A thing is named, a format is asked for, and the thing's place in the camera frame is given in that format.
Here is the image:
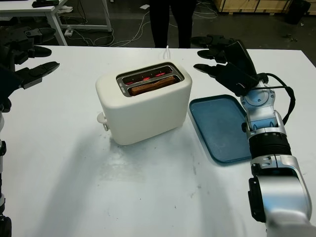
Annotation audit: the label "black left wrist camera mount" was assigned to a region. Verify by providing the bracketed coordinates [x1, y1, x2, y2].
[0, 64, 24, 104]

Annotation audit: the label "wooden crate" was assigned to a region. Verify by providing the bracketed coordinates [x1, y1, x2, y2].
[214, 0, 308, 13]

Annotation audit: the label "white toaster power cable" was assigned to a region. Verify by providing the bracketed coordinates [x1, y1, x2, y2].
[162, 45, 173, 61]

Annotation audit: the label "white background table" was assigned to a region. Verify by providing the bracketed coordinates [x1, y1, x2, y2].
[0, 0, 113, 46]

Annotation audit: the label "black device on table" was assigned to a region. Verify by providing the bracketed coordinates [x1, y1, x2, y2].
[33, 0, 60, 7]

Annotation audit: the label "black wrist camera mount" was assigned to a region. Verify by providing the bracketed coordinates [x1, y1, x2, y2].
[0, 64, 24, 104]
[226, 61, 258, 97]

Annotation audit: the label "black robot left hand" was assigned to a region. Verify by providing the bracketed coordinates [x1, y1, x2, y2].
[0, 26, 60, 90]

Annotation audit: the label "brown toast slice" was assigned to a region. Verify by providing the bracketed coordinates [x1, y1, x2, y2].
[130, 76, 176, 96]

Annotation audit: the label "standing person black trousers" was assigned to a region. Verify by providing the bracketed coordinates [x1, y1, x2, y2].
[149, 0, 193, 49]

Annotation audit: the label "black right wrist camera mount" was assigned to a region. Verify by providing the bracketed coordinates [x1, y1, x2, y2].
[226, 61, 258, 97]

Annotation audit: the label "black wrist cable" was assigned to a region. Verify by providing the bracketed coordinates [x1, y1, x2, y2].
[255, 72, 296, 123]

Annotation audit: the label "white two-slot toaster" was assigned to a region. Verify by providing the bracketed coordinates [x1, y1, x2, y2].
[95, 61, 193, 146]

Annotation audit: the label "white floor cable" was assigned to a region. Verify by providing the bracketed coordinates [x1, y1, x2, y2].
[170, 0, 218, 20]
[88, 18, 155, 48]

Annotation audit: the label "blue plastic tray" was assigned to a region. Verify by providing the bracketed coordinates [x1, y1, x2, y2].
[189, 94, 253, 166]

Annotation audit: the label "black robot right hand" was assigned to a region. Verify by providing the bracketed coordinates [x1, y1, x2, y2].
[191, 34, 258, 82]

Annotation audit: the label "black bag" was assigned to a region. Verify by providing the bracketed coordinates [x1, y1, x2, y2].
[286, 0, 312, 25]

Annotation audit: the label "white toaster lever knob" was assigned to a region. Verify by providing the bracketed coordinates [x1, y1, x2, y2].
[96, 112, 110, 132]

